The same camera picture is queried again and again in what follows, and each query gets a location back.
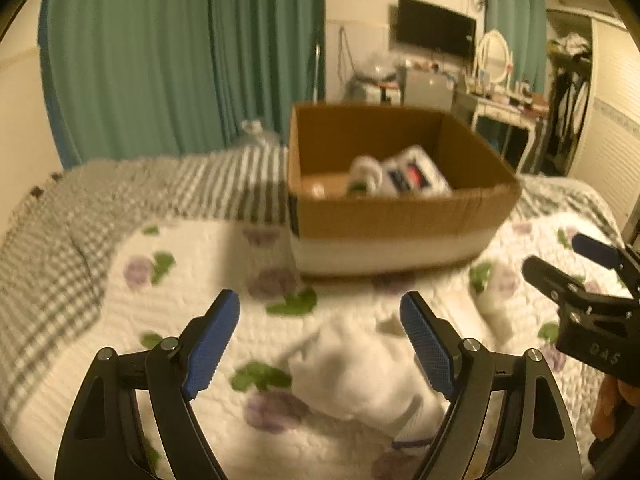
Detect white fluffy stuffing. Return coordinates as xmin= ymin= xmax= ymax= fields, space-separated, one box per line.
xmin=288 ymin=318 xmax=446 ymax=445

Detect brown cardboard box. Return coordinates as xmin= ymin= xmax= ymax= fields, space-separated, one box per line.
xmin=288 ymin=103 xmax=522 ymax=278

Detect grey checked bedsheet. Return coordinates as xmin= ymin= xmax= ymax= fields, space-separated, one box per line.
xmin=1 ymin=148 xmax=623 ymax=423

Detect white socks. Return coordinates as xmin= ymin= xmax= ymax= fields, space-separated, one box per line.
xmin=346 ymin=155 xmax=383 ymax=195

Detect person's right hand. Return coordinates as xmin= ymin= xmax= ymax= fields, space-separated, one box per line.
xmin=591 ymin=375 xmax=640 ymax=441

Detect white oval vanity mirror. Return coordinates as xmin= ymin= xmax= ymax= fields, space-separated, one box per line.
xmin=473 ymin=29 xmax=513 ymax=84

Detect white dressing table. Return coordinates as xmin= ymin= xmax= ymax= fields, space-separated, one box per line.
xmin=451 ymin=91 xmax=542 ymax=174

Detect large green curtain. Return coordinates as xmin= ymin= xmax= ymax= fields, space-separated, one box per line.
xmin=38 ymin=0 xmax=326 ymax=168

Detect silver mini fridge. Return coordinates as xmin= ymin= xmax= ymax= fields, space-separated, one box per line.
xmin=402 ymin=68 xmax=454 ymax=112

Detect patterned tissue pack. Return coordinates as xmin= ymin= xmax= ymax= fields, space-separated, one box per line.
xmin=380 ymin=145 xmax=452 ymax=197

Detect black wall television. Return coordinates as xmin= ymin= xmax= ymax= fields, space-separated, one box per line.
xmin=396 ymin=0 xmax=476 ymax=60

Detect floral white quilt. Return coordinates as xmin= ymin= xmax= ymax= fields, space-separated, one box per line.
xmin=10 ymin=214 xmax=623 ymax=479

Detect hanging dark clothes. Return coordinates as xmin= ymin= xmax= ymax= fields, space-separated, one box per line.
xmin=546 ymin=68 xmax=590 ymax=176

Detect small green curtain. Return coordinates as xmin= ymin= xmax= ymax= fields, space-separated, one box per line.
xmin=485 ymin=0 xmax=547 ymax=94

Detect clear plastic bag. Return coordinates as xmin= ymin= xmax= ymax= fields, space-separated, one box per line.
xmin=358 ymin=52 xmax=400 ymax=81

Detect white louvered wardrobe door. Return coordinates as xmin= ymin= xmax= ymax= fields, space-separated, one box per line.
xmin=570 ymin=18 xmax=639 ymax=231

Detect white suitcase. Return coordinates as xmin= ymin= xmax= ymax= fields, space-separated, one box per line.
xmin=344 ymin=80 xmax=402 ymax=106

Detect large clear water jug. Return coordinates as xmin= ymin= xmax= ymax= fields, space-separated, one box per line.
xmin=234 ymin=119 xmax=281 ymax=148

